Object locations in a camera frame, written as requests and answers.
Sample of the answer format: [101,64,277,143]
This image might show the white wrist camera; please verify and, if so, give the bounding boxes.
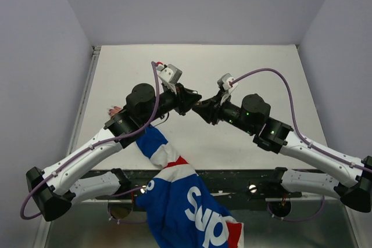
[217,73,238,105]
[155,62,183,95]

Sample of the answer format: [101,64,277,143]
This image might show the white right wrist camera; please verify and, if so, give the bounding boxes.
[217,73,238,105]

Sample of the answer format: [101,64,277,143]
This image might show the mannequin hand painted nails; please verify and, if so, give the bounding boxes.
[108,106,123,118]

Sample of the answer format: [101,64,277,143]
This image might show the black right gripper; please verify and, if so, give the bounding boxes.
[194,88,255,134]

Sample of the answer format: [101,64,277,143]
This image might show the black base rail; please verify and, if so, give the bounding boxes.
[92,168,306,211]

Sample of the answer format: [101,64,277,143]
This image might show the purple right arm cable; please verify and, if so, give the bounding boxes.
[231,67,372,173]

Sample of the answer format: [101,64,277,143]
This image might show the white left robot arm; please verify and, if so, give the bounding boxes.
[26,83,202,221]

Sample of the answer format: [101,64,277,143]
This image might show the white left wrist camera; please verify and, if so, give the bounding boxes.
[155,62,183,95]

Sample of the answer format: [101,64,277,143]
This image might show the blue white red sleeve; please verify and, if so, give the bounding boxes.
[135,127,244,247]

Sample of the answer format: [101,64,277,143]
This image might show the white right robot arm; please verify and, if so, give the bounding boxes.
[193,94,371,213]

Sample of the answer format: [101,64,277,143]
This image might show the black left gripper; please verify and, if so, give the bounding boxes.
[142,82,203,127]

